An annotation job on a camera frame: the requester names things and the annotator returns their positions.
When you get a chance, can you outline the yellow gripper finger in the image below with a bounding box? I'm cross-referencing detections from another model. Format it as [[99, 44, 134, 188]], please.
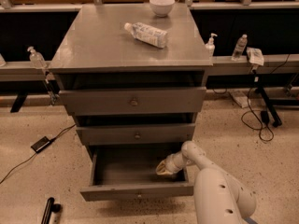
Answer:
[[156, 161, 172, 175]]

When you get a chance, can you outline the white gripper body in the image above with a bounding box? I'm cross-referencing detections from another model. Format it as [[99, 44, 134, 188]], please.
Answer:
[[165, 151, 188, 175]]

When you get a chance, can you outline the grey bottom drawer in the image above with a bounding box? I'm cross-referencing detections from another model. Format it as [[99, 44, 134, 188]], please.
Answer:
[[80, 143, 193, 202]]

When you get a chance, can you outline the grey drawer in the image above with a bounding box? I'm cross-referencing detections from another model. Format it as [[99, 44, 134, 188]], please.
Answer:
[[77, 124, 195, 146], [80, 143, 193, 202], [60, 87, 206, 116]]

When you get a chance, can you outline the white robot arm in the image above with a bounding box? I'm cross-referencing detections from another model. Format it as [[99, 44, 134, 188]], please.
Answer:
[[156, 141, 256, 224]]

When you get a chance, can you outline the grey middle drawer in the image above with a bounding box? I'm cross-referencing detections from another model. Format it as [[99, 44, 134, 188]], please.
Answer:
[[77, 124, 195, 146]]

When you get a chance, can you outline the grey drawer cabinet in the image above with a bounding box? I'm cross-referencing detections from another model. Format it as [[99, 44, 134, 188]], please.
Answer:
[[48, 2, 214, 173]]

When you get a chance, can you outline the grey top drawer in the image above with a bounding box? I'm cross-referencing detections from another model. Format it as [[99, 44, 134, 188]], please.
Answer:
[[60, 87, 206, 116]]

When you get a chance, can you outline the flat paper on floor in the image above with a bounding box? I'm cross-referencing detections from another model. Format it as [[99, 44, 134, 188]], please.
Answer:
[[230, 91, 250, 108]]

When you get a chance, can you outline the black stand leg right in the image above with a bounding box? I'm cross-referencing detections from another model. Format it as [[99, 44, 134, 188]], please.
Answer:
[[256, 86, 282, 127]]

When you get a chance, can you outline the black stand leg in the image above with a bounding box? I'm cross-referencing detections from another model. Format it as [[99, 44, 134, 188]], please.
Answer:
[[256, 86, 282, 127], [10, 92, 28, 113]]

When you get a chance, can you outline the black power adapter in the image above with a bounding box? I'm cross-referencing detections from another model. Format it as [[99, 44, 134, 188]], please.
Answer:
[[31, 136, 51, 153]]

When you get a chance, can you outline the white pump dispenser bottle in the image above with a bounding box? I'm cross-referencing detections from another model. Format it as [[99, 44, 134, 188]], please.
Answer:
[[206, 33, 217, 58]]

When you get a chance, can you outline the lying plastic water bottle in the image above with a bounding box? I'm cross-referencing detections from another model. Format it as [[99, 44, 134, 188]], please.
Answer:
[[124, 22, 168, 49]]

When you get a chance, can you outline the white crumpled packet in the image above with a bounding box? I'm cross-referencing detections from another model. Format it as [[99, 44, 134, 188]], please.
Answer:
[[247, 48, 264, 66]]

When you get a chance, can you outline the standing clear water bottle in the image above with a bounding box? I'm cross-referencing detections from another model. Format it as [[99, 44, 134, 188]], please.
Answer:
[[232, 35, 248, 61]]

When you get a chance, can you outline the white ceramic bowl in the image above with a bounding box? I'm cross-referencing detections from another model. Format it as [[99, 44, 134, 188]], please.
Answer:
[[149, 0, 175, 17]]

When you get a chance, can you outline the black stand leg left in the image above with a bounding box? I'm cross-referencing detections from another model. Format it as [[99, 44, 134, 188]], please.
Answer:
[[10, 92, 28, 113]]

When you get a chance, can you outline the clear pump bottle left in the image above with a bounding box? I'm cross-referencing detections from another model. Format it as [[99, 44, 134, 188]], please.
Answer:
[[27, 47, 47, 69]]

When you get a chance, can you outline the black adapter cable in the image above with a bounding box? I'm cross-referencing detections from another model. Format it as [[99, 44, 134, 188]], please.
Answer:
[[0, 123, 77, 186]]

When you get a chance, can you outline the black handle object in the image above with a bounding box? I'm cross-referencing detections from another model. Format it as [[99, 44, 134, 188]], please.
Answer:
[[41, 197, 62, 224]]

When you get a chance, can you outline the grey bench rail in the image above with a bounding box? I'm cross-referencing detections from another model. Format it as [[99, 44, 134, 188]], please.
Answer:
[[0, 54, 299, 82]]

